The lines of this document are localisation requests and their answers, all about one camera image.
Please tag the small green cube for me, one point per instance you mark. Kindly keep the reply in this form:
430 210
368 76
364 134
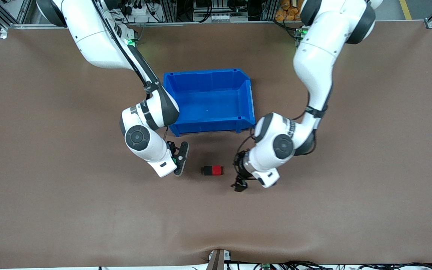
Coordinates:
172 159

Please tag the white power strip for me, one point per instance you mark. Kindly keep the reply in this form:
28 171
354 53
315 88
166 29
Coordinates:
141 14

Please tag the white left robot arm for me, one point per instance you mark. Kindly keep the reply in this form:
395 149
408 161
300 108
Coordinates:
313 67

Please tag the blue plastic storage bin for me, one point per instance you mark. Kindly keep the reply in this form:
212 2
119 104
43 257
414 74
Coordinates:
216 101

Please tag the metal table edge bracket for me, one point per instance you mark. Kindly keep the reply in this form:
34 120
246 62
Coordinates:
218 259

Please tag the small red cube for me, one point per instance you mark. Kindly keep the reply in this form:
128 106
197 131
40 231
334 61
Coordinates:
218 170

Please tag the white connector block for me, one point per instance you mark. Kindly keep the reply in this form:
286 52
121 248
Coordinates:
220 17

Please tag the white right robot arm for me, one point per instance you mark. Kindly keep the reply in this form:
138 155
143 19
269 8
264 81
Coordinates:
99 41

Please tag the orange netted items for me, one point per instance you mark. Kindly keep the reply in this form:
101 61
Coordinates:
287 11

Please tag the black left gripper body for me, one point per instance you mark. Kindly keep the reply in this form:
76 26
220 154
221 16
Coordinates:
241 173

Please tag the aluminium table frame rail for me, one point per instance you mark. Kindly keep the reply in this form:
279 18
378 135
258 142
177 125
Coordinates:
201 24

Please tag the small black cube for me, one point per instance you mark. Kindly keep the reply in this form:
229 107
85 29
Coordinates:
206 171

